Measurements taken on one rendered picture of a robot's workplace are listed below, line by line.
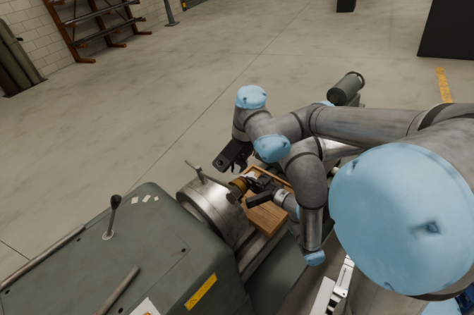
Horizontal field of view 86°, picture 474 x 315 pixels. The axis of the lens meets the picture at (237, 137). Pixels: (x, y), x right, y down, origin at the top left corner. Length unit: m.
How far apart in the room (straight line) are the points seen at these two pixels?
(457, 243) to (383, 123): 0.25
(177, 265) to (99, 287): 0.22
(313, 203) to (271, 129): 0.31
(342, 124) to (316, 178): 0.30
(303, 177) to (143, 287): 0.53
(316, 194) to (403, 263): 0.55
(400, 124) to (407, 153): 0.18
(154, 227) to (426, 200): 0.82
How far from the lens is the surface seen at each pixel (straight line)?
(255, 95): 0.63
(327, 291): 0.91
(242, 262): 1.23
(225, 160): 0.74
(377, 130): 0.45
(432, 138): 0.28
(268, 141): 0.57
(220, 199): 0.98
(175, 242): 0.88
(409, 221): 0.23
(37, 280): 1.05
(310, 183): 0.77
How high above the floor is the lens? 1.96
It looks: 37 degrees down
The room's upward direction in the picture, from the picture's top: 10 degrees counter-clockwise
